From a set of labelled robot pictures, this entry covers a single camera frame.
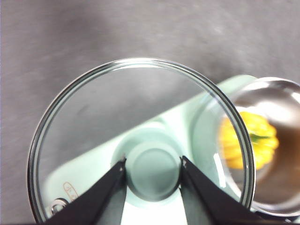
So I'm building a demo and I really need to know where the green breakfast machine base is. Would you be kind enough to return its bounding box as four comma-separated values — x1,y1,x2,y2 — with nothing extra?
44,74,259,225

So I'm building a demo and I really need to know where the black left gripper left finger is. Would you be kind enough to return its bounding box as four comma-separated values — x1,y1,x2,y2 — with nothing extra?
44,158,128,224

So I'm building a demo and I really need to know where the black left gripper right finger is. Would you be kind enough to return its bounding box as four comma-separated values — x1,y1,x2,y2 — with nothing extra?
179,155,266,224

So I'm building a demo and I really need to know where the green steamer pot with handle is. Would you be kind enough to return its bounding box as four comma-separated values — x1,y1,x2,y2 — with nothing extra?
192,76,300,218

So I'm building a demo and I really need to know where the yellow toy pumpkin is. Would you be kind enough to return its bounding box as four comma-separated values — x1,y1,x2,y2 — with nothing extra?
218,111,280,171

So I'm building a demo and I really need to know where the glass lid with green knob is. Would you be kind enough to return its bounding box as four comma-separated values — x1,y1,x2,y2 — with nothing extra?
27,57,255,225

